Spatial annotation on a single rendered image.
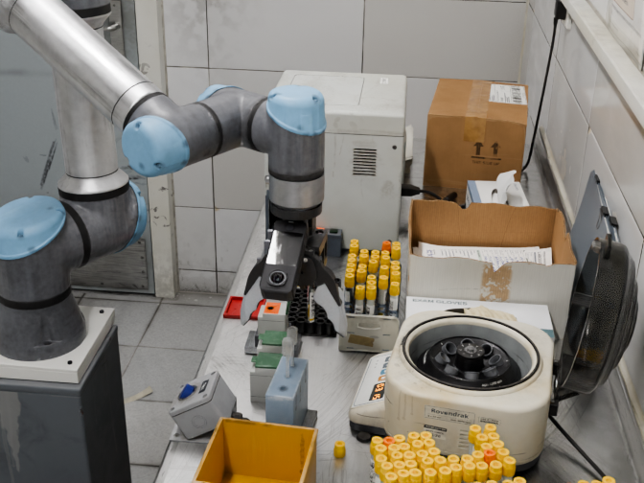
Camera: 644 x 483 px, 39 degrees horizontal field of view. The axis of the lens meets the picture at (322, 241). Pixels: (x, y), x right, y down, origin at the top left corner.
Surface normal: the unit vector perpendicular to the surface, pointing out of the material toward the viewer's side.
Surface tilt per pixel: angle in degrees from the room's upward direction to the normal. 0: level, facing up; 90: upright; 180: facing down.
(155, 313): 0
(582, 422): 0
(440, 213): 88
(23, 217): 7
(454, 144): 89
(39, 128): 90
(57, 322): 73
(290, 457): 90
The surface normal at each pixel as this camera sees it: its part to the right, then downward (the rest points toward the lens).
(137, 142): -0.61, 0.33
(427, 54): -0.10, 0.43
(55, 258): 0.78, 0.30
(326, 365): 0.02, -0.90
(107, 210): 0.57, 0.33
